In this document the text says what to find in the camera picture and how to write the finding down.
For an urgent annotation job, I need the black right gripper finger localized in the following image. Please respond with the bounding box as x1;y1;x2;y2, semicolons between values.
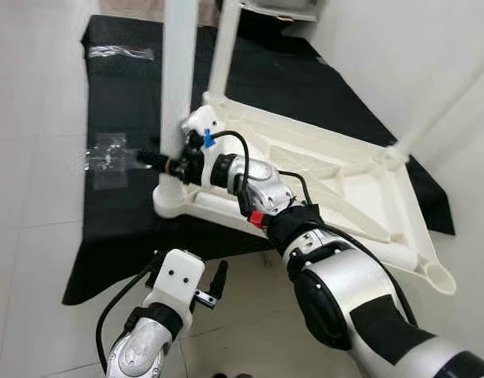
135;150;178;172

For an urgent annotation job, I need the white plastic children table top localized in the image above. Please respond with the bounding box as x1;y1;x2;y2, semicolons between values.
151;91;457;296

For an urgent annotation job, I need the crossed clear tape patch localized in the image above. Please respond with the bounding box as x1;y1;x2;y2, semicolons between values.
86;132;140;190

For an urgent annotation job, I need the black tablecloth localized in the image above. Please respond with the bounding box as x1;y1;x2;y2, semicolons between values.
62;14;455;306

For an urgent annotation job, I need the white lace cloth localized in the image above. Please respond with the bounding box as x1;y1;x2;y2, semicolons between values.
100;0;170;23

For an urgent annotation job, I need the clear plastic storage box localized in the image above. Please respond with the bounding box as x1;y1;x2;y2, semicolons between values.
240;0;320;22

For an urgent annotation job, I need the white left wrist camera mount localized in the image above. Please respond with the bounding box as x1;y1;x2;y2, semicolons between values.
147;249;205;312

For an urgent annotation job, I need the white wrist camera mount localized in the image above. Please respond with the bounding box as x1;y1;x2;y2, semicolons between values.
147;249;205;312
181;105;220;158

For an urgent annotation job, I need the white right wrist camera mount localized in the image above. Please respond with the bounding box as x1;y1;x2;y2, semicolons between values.
181;105;220;158

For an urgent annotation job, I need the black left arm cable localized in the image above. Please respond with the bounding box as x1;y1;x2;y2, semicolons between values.
94;268;156;371

